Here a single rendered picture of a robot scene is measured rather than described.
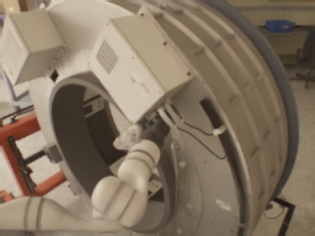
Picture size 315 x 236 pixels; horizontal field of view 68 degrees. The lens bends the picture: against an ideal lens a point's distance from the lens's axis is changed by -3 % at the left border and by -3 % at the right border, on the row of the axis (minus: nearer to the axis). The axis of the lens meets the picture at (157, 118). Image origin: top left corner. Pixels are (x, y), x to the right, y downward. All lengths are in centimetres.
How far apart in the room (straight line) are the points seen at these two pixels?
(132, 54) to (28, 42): 54
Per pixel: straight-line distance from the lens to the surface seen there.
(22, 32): 107
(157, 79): 59
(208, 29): 88
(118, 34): 63
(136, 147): 57
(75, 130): 152
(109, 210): 46
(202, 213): 95
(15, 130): 212
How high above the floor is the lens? 189
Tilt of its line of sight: 30 degrees down
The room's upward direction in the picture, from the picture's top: 2 degrees counter-clockwise
